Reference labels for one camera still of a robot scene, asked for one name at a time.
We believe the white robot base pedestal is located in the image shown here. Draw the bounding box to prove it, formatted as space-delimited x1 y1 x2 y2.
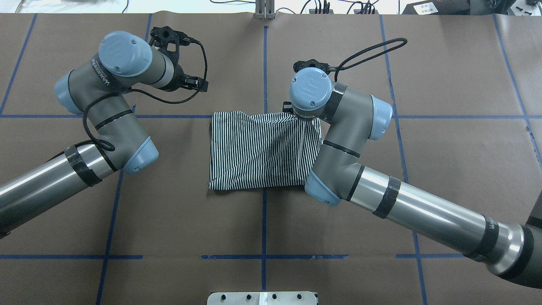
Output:
207 291 319 305

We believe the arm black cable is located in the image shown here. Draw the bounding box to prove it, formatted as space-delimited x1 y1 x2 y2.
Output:
81 38 209 152
334 37 408 83

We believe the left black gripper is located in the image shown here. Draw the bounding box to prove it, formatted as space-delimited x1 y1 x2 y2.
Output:
171 64 209 92

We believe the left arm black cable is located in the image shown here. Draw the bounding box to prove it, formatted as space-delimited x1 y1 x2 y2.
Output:
81 38 209 152

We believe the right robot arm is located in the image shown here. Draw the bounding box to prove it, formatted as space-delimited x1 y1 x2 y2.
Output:
288 67 542 289

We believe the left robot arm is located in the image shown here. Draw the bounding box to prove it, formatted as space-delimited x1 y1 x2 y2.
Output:
0 26 208 238

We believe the navy white striped polo shirt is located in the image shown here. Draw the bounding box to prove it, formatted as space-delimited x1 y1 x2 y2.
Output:
209 111 323 191

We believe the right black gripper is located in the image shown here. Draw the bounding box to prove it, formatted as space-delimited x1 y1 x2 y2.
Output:
283 102 305 120

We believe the aluminium frame post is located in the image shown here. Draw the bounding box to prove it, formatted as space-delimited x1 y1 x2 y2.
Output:
254 0 276 20

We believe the brown paper table cover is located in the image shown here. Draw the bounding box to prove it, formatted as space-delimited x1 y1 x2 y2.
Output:
0 11 541 305

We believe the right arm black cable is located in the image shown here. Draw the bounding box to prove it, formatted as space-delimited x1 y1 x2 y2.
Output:
334 37 408 83

